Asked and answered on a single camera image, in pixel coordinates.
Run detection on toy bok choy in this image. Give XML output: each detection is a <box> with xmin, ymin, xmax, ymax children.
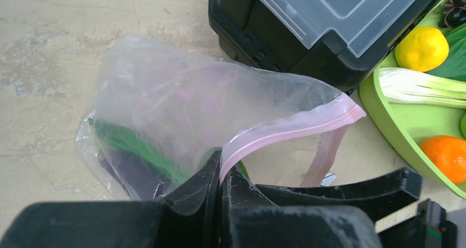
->
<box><xmin>428</xmin><ymin>24</ymin><xmax>465</xmax><ymax>82</ymax></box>

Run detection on toy purple eggplant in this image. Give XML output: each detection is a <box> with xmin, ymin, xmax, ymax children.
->
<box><xmin>98</xmin><ymin>148</ymin><xmax>174</xmax><ymax>200</ymax></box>

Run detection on green plastic tray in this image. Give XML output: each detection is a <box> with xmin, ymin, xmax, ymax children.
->
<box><xmin>359</xmin><ymin>0</ymin><xmax>465</xmax><ymax>197</ymax></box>

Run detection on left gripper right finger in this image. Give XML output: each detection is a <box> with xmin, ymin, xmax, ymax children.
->
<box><xmin>220</xmin><ymin>167</ymin><xmax>382</xmax><ymax>247</ymax></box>

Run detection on toy black grapes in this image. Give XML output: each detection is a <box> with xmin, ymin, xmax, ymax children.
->
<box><xmin>438</xmin><ymin>0</ymin><xmax>465</xmax><ymax>29</ymax></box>

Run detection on toy yellow lemon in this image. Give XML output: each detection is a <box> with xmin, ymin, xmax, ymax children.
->
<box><xmin>395</xmin><ymin>26</ymin><xmax>450</xmax><ymax>73</ymax></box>

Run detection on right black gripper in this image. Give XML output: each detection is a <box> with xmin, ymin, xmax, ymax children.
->
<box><xmin>256</xmin><ymin>167</ymin><xmax>465</xmax><ymax>248</ymax></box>

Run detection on toy orange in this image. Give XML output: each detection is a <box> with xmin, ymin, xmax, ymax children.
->
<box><xmin>419</xmin><ymin>135</ymin><xmax>465</xmax><ymax>184</ymax></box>

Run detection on toy leek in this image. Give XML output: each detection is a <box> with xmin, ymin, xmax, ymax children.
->
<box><xmin>378</xmin><ymin>68</ymin><xmax>465</xmax><ymax>109</ymax></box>

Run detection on toy green apple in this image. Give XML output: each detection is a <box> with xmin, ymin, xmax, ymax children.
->
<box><xmin>460</xmin><ymin>114</ymin><xmax>466</xmax><ymax>138</ymax></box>

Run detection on black plastic toolbox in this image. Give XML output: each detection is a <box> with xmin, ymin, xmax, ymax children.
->
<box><xmin>208</xmin><ymin>0</ymin><xmax>445</xmax><ymax>92</ymax></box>

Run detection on toy green bean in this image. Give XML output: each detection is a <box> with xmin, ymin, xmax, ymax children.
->
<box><xmin>87</xmin><ymin>117</ymin><xmax>252</xmax><ymax>187</ymax></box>

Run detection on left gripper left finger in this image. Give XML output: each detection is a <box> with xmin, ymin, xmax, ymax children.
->
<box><xmin>1</xmin><ymin>150</ymin><xmax>221</xmax><ymax>247</ymax></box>

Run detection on clear zip top bag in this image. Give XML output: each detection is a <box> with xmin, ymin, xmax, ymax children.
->
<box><xmin>75</xmin><ymin>35</ymin><xmax>366</xmax><ymax>201</ymax></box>

